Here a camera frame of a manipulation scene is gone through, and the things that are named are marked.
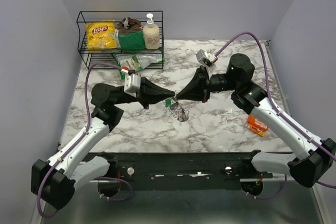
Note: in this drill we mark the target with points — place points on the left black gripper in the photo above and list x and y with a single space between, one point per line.
149 93

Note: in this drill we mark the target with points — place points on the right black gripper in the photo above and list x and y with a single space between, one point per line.
199 88

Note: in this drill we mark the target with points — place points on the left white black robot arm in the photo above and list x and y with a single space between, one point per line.
55 180

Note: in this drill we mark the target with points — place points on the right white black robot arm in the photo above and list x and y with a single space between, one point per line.
311 156

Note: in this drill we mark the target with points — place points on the orange packet near arm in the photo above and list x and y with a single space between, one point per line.
256 126

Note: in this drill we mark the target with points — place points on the green key tag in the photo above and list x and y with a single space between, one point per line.
169 102

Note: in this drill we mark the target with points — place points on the green white snack bag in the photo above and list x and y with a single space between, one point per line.
137 62

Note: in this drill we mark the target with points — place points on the cream soap pump bottle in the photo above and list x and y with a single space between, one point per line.
151 33

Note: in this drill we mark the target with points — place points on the green brown snack bag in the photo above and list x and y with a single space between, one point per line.
128 35

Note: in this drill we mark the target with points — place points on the yellow Lays chips bag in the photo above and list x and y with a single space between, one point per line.
100 35

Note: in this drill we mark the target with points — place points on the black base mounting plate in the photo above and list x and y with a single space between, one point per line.
179 171

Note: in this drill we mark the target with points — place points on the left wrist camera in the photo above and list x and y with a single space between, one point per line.
132 84

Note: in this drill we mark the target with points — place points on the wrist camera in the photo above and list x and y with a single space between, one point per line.
132 84
205 58

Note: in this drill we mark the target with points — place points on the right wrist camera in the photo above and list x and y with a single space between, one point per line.
205 58

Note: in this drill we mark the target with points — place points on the aluminium rail frame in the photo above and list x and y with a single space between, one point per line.
56 180

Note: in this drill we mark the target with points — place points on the black wire shelf rack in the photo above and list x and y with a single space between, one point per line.
90 58

